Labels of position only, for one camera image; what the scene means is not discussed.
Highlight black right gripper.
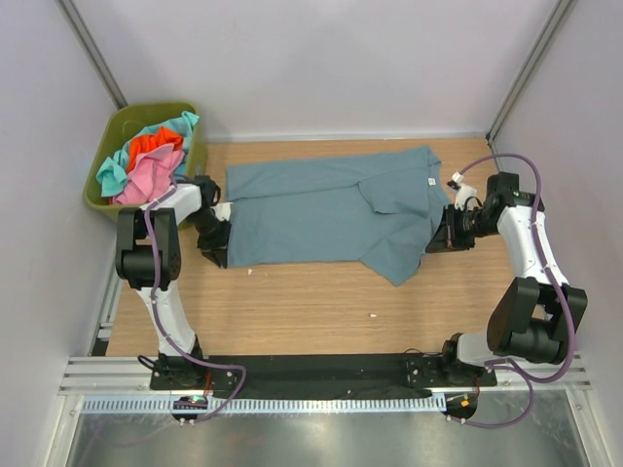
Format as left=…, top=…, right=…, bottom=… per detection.
left=426, top=203, right=499, bottom=253

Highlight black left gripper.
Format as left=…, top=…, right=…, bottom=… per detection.
left=188, top=209, right=231, bottom=268

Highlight blue-grey t shirt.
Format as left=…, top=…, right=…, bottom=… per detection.
left=226, top=146, right=450, bottom=286

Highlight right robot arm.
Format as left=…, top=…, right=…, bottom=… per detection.
left=427, top=172, right=588, bottom=385

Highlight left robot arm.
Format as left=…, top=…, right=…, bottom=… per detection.
left=115, top=175, right=231, bottom=390

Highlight pink t shirt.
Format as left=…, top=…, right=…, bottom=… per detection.
left=112, top=144, right=185, bottom=205

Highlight teal t shirt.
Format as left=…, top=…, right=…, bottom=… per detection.
left=95, top=111, right=201, bottom=202

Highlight orange t shirt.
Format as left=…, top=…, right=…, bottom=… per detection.
left=126, top=126, right=184, bottom=173

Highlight green plastic bin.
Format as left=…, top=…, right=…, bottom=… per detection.
left=84, top=101, right=207, bottom=220

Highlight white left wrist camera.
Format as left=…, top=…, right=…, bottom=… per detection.
left=212, top=202, right=233, bottom=221

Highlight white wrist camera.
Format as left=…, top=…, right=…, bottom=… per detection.
left=212, top=202, right=233, bottom=221
left=447, top=171, right=477, bottom=211

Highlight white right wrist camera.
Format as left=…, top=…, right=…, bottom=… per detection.
left=447, top=171, right=477, bottom=211

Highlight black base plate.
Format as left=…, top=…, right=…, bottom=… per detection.
left=137, top=349, right=497, bottom=401

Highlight aluminium frame rail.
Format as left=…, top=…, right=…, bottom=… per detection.
left=58, top=354, right=593, bottom=396

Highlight white slotted cable duct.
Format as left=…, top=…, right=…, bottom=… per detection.
left=81, top=393, right=446, bottom=415

